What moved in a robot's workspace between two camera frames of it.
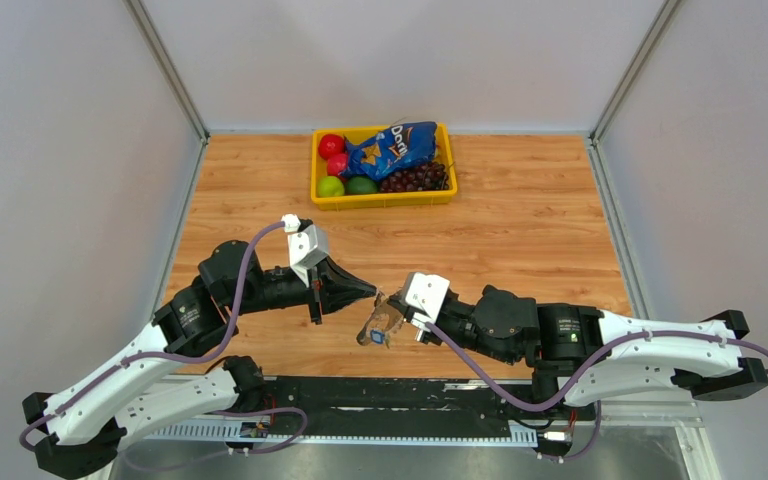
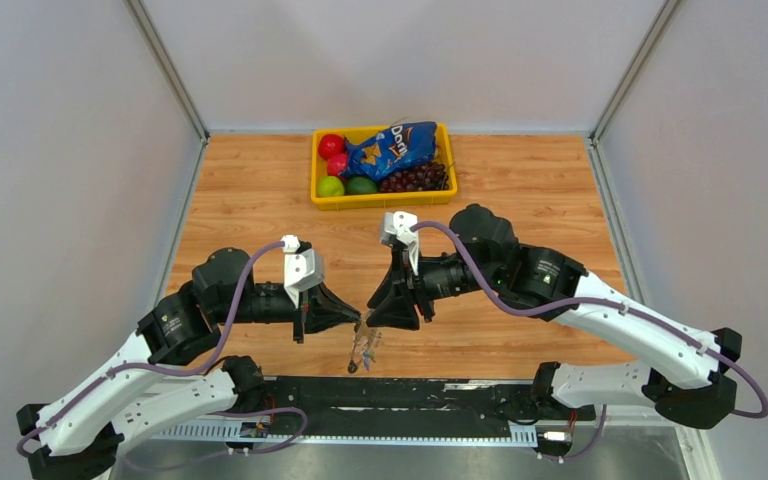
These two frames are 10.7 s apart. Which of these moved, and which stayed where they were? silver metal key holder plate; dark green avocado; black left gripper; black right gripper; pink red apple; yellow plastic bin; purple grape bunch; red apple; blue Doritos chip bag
Moved: silver metal key holder plate; black left gripper; black right gripper
Stayed: pink red apple; purple grape bunch; yellow plastic bin; blue Doritos chip bag; red apple; dark green avocado
